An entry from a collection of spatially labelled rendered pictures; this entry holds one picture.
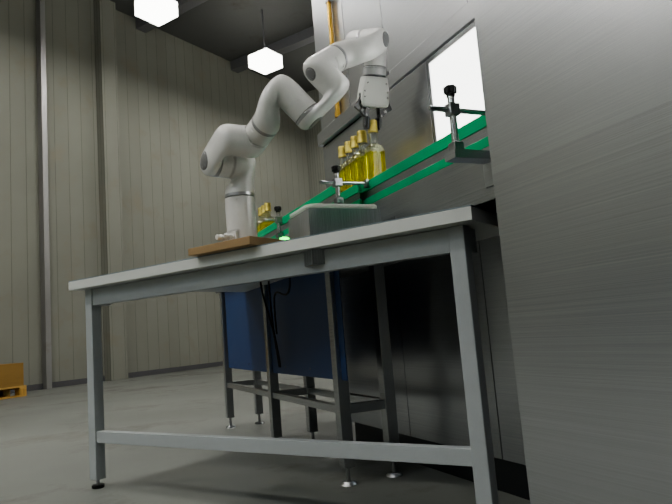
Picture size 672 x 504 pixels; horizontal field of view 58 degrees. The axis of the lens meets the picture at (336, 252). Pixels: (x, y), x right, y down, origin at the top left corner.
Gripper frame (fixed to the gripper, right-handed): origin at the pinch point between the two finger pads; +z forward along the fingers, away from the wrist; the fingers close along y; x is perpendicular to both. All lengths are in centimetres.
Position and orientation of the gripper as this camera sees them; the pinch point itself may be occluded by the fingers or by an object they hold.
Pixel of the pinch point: (372, 123)
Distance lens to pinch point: 207.3
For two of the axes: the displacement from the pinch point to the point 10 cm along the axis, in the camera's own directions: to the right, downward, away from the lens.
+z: -0.4, 9.9, 1.5
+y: -9.2, 0.2, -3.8
